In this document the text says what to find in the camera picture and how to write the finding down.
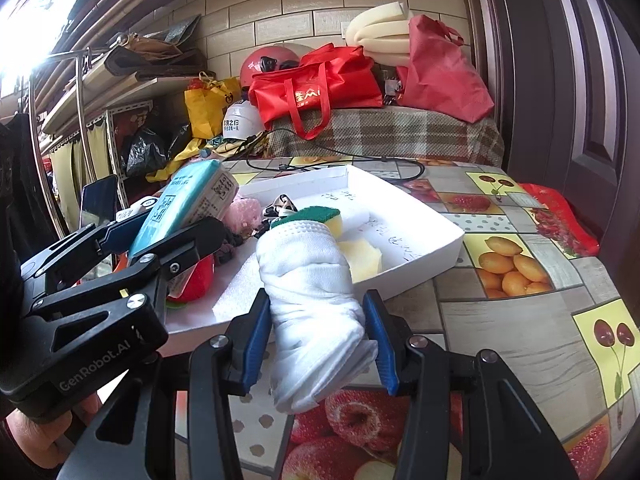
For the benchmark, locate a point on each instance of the plaid blanket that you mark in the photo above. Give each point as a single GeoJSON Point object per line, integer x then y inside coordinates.
{"type": "Point", "coordinates": [400, 135]}

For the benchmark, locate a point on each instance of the white cardboard tray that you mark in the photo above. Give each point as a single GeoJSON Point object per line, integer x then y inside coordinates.
{"type": "Point", "coordinates": [420, 240]}

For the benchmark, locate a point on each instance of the person's left hand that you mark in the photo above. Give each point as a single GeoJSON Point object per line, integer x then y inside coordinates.
{"type": "Point", "coordinates": [35, 435]}

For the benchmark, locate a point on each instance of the red tote bag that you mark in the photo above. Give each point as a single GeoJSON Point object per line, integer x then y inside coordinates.
{"type": "Point", "coordinates": [320, 90]}

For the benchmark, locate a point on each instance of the white sock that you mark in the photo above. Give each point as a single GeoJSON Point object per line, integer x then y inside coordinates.
{"type": "Point", "coordinates": [310, 300]}

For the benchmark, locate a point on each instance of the teal tissue packet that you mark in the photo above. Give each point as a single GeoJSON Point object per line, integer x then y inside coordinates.
{"type": "Point", "coordinates": [185, 195]}

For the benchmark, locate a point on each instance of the red helmet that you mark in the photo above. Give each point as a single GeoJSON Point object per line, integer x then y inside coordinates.
{"type": "Point", "coordinates": [257, 65]}

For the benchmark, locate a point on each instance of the pink plush ball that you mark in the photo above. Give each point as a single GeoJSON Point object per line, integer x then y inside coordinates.
{"type": "Point", "coordinates": [242, 212]}

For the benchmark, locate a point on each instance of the shelf with cardboard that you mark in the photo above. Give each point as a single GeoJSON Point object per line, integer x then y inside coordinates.
{"type": "Point", "coordinates": [115, 75]}

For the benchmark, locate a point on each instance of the white helmet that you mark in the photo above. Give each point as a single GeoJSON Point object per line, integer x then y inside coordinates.
{"type": "Point", "coordinates": [240, 120]}

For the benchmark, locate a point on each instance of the black plastic bag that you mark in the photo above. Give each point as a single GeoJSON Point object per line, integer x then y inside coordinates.
{"type": "Point", "coordinates": [142, 152]}

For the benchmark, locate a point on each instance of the yellow cloth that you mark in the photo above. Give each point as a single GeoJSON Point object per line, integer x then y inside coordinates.
{"type": "Point", "coordinates": [185, 157]}

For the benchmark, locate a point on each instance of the red plush ball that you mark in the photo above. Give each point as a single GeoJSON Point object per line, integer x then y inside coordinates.
{"type": "Point", "coordinates": [195, 282]}

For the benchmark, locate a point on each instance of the green and yellow scouring sponge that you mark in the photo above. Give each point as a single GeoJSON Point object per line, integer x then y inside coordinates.
{"type": "Point", "coordinates": [312, 216]}

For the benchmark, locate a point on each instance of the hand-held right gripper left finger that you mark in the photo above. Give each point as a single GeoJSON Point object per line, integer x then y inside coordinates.
{"type": "Point", "coordinates": [255, 342]}

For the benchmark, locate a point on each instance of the red patterned plastic bag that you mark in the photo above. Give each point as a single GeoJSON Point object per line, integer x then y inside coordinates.
{"type": "Point", "coordinates": [560, 220]}

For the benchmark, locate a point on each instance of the cream foam roll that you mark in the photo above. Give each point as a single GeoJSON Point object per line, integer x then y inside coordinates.
{"type": "Point", "coordinates": [380, 35]}

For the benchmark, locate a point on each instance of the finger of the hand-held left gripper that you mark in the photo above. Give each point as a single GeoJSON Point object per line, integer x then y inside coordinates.
{"type": "Point", "coordinates": [190, 240]}
{"type": "Point", "coordinates": [120, 230]}

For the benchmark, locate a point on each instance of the yellow shopping bag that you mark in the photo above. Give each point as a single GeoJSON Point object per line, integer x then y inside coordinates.
{"type": "Point", "coordinates": [205, 110]}

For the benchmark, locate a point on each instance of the black smartphone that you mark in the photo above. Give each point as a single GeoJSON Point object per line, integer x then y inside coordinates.
{"type": "Point", "coordinates": [100, 202]}

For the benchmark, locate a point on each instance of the hexagonal yellow sponge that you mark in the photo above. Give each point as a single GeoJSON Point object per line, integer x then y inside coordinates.
{"type": "Point", "coordinates": [362, 260]}

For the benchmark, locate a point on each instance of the fruit print tablecloth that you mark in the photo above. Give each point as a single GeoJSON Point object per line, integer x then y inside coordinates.
{"type": "Point", "coordinates": [510, 320]}

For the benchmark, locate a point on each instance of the red nonwoven bag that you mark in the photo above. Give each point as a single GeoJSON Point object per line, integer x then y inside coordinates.
{"type": "Point", "coordinates": [440, 75]}

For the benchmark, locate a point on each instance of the brown door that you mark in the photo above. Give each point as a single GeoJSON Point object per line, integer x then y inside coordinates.
{"type": "Point", "coordinates": [565, 85]}

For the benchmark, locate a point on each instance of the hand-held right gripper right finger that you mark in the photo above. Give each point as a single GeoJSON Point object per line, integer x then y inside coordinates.
{"type": "Point", "coordinates": [381, 347]}

